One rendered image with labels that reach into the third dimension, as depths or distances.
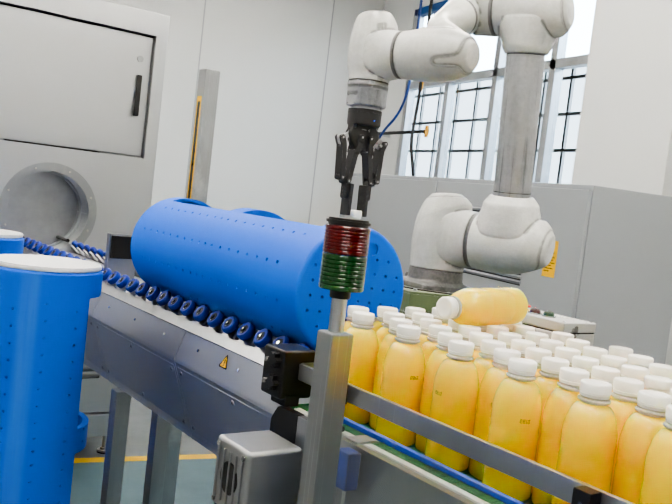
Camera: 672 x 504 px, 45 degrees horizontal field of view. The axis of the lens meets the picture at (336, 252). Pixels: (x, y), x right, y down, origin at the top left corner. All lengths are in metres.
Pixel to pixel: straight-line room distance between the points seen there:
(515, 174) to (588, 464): 1.24
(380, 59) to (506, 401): 0.88
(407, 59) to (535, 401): 0.85
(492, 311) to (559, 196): 1.89
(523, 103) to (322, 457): 1.30
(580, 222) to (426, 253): 1.06
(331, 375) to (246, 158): 6.05
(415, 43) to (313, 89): 5.65
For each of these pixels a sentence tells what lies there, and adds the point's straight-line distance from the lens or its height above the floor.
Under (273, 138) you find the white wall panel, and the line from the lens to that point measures 7.22.
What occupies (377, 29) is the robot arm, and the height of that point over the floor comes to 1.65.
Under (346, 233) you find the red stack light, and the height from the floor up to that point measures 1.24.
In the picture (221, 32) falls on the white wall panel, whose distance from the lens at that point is 7.14.
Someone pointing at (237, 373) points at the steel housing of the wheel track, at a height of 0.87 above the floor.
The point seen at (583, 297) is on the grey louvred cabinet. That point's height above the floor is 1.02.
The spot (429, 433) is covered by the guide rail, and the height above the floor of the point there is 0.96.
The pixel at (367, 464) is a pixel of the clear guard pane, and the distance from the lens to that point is 1.25.
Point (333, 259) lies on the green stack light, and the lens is 1.11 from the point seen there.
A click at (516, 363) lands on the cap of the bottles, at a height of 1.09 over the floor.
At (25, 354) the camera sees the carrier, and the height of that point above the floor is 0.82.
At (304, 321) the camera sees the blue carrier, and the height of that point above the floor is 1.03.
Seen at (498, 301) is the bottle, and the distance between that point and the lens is 1.48.
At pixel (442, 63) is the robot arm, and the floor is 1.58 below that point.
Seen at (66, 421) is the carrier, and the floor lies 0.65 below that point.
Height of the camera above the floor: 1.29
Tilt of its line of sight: 4 degrees down
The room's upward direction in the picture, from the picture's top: 7 degrees clockwise
